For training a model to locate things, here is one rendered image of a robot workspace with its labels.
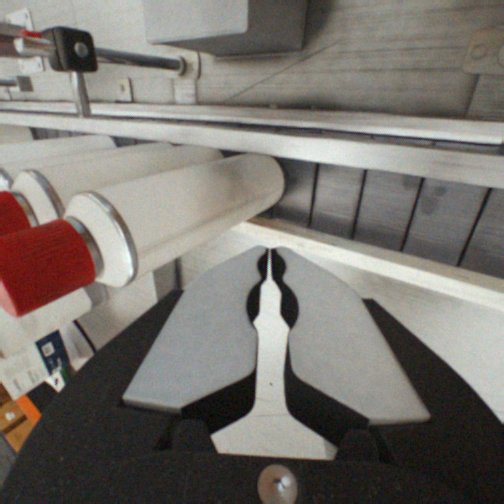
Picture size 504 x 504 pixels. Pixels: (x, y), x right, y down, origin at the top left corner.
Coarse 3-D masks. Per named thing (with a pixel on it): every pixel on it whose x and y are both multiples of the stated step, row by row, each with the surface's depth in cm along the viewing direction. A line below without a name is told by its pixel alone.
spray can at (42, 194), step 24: (48, 168) 16; (72, 168) 17; (96, 168) 18; (120, 168) 19; (144, 168) 20; (168, 168) 22; (0, 192) 15; (24, 192) 15; (48, 192) 15; (72, 192) 16; (0, 216) 14; (24, 216) 15; (48, 216) 15
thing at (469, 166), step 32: (64, 128) 26; (96, 128) 23; (128, 128) 21; (160, 128) 19; (192, 128) 18; (224, 128) 17; (320, 160) 14; (352, 160) 13; (384, 160) 13; (416, 160) 12; (448, 160) 11; (480, 160) 11
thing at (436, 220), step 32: (256, 128) 24; (288, 128) 23; (288, 160) 24; (288, 192) 25; (320, 192) 23; (352, 192) 22; (384, 192) 21; (416, 192) 20; (448, 192) 18; (480, 192) 18; (320, 224) 25; (352, 224) 23; (384, 224) 22; (416, 224) 20; (448, 224) 19; (480, 224) 18; (416, 256) 21; (448, 256) 20; (480, 256) 19
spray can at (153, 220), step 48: (96, 192) 13; (144, 192) 14; (192, 192) 16; (240, 192) 19; (0, 240) 11; (48, 240) 11; (96, 240) 12; (144, 240) 13; (192, 240) 16; (0, 288) 10; (48, 288) 11
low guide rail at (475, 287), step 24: (288, 240) 23; (312, 240) 22; (336, 240) 22; (360, 264) 20; (384, 264) 19; (408, 264) 19; (432, 264) 19; (432, 288) 18; (456, 288) 17; (480, 288) 17
